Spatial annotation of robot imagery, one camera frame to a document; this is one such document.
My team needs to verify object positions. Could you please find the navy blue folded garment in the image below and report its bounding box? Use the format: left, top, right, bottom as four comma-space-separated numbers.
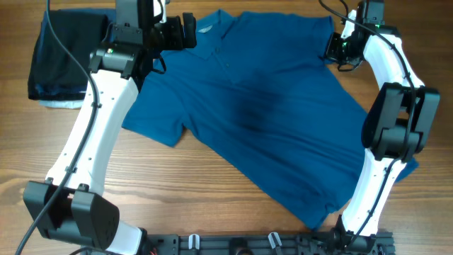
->
28, 8, 117, 101

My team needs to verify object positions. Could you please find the blue polo shirt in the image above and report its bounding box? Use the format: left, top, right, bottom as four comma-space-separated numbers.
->
121, 9, 419, 231

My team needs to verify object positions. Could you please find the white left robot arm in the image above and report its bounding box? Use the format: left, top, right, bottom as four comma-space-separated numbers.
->
23, 13, 196, 254

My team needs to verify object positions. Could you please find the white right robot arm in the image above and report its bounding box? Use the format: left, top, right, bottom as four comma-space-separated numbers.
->
325, 1, 440, 254

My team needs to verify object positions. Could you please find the white folded garment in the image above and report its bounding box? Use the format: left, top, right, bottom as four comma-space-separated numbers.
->
39, 91, 86, 109

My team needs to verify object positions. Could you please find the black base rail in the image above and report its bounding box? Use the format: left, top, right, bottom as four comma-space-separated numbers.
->
142, 232, 396, 255

